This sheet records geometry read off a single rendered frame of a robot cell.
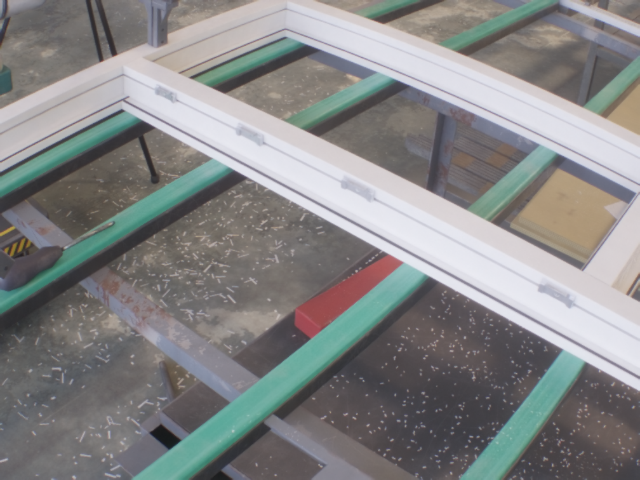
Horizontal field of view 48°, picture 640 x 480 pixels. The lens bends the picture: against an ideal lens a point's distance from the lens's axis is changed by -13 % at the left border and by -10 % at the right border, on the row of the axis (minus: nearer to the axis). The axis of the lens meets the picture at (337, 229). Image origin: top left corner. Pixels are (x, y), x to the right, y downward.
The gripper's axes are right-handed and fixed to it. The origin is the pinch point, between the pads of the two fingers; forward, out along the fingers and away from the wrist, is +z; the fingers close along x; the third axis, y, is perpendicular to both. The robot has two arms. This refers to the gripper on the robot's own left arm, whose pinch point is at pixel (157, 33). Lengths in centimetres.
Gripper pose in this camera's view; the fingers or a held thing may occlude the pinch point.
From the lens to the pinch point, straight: 138.0
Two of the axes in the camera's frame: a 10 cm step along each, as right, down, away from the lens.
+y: 6.2, -4.4, 6.5
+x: -7.8, -4.3, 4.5
